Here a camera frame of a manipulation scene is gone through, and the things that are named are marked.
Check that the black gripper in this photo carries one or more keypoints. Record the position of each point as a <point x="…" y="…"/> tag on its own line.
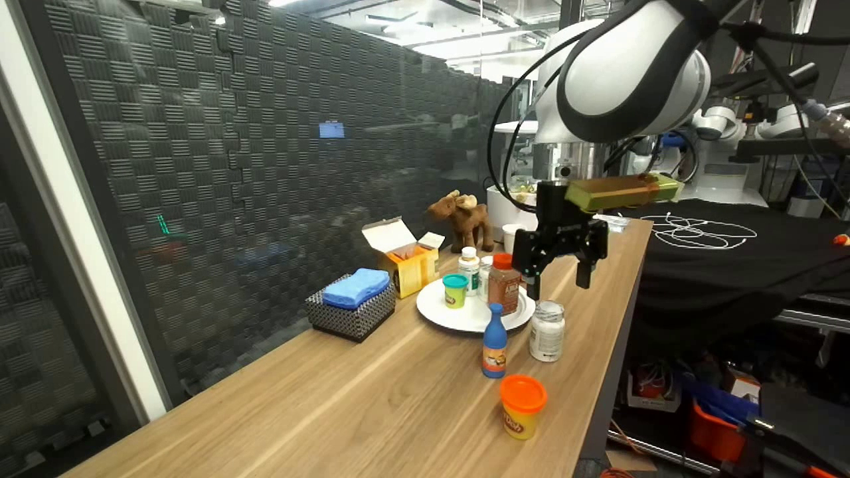
<point x="558" y="222"/>

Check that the spice jar red lid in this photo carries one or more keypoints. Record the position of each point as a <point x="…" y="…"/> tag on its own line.
<point x="505" y="284"/>

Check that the white pill bottle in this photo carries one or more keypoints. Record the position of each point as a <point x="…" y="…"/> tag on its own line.
<point x="483" y="268"/>
<point x="548" y="332"/>
<point x="467" y="268"/>

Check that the blue bottle colourful label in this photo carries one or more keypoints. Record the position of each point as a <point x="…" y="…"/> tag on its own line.
<point x="495" y="345"/>

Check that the green tub teal lid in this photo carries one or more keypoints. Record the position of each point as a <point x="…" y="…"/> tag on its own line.
<point x="455" y="291"/>

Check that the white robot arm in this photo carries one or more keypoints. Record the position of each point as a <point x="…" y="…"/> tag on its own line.
<point x="639" y="69"/>

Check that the white paper plate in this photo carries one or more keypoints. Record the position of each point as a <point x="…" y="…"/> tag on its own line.
<point x="467" y="316"/>

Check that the white paper cup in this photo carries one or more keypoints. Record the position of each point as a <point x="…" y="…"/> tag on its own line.
<point x="507" y="232"/>

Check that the white container with leaves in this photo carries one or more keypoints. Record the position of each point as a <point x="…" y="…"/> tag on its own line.
<point x="499" y="208"/>

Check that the brown plush moose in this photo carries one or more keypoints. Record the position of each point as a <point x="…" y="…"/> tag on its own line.
<point x="462" y="222"/>

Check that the yellow tub orange lid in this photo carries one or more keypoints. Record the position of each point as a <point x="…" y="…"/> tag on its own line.
<point x="522" y="406"/>

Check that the white raised platform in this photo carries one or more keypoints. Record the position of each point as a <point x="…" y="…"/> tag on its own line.
<point x="518" y="125"/>

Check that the yellow open carton box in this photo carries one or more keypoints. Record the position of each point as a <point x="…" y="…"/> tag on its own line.
<point x="408" y="260"/>

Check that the black cloth covered table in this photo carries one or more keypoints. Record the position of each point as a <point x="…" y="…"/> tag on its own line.
<point x="752" y="268"/>

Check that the blue sponge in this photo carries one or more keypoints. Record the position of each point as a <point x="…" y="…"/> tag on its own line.
<point x="357" y="288"/>

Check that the grey woven basket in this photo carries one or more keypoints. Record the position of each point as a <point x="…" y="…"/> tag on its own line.
<point x="348" y="321"/>

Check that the red storage bin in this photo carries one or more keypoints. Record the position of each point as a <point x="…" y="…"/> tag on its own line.
<point x="716" y="434"/>

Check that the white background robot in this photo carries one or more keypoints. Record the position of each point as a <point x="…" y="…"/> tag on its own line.
<point x="787" y="121"/>

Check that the small orange object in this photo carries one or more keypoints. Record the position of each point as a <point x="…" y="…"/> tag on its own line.
<point x="841" y="240"/>

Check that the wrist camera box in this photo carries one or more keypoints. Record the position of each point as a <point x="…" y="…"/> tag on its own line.
<point x="620" y="188"/>

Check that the small blue wall sign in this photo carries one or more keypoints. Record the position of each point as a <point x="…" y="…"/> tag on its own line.
<point x="329" y="131"/>

